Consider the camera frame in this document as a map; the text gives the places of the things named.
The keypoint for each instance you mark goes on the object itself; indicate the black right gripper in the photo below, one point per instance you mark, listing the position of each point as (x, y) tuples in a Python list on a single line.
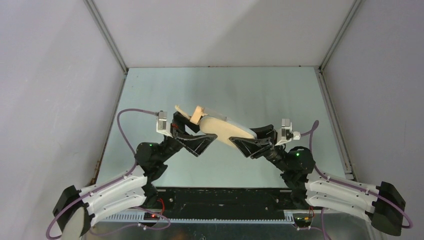
[(271, 139)]

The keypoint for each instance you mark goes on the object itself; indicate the aluminium frame rail right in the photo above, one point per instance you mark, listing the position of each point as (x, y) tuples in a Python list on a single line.
[(320, 71)]

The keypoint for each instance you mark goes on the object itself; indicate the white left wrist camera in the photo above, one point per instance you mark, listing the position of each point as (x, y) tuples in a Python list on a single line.
[(162, 125)]

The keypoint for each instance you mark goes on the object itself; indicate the grey slotted cable duct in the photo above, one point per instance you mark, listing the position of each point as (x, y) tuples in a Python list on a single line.
[(144, 217)]

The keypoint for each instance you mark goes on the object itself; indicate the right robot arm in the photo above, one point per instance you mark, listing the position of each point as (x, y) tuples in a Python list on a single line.
[(381, 205)]

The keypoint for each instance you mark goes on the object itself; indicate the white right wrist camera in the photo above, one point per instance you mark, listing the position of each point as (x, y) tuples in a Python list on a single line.
[(286, 133)]

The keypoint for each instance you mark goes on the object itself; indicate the aluminium frame rail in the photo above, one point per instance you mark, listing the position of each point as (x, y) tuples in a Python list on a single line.
[(106, 34), (320, 71)]

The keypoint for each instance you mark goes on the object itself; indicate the beige umbrella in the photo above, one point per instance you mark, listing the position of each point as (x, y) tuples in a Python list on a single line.
[(212, 122)]

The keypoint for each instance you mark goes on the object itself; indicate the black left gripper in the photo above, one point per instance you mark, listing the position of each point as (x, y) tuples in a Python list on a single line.
[(175, 133)]

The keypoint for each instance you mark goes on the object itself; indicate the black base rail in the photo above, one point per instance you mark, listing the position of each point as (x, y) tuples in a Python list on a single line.
[(223, 203)]

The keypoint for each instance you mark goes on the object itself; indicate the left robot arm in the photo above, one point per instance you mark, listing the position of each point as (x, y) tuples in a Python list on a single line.
[(78, 210)]

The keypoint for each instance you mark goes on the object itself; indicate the aluminium frame rail left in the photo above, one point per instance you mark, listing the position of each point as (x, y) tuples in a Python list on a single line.
[(106, 34)]

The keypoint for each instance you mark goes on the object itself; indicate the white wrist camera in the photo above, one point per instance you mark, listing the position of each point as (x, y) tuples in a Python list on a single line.
[(162, 125), (286, 133)]

